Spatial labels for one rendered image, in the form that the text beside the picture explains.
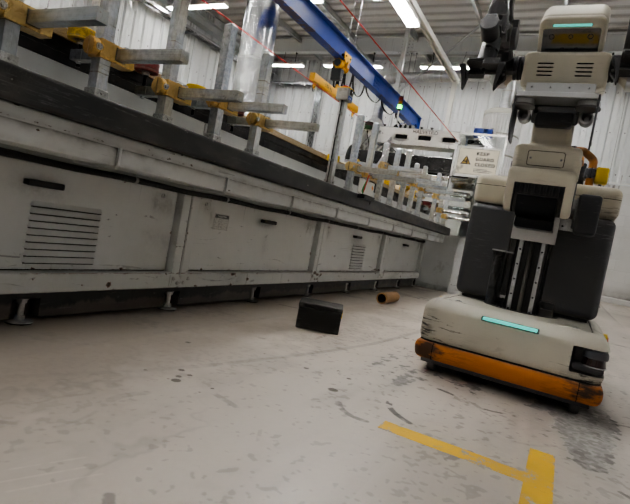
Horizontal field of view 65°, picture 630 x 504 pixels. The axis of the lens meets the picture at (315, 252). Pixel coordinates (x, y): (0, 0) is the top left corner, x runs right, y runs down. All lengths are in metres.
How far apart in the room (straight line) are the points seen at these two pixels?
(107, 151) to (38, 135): 0.21
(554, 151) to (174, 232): 1.48
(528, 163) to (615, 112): 10.38
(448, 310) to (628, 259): 10.06
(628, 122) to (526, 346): 10.60
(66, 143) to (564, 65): 1.62
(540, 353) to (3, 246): 1.72
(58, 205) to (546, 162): 1.65
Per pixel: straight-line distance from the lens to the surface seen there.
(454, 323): 1.87
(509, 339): 1.85
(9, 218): 1.70
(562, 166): 1.94
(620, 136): 12.16
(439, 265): 5.72
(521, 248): 2.11
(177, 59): 1.39
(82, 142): 1.53
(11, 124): 1.42
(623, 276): 11.82
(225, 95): 1.59
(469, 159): 5.63
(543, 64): 2.03
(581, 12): 2.05
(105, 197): 1.88
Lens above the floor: 0.46
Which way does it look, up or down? 3 degrees down
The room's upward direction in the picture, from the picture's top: 10 degrees clockwise
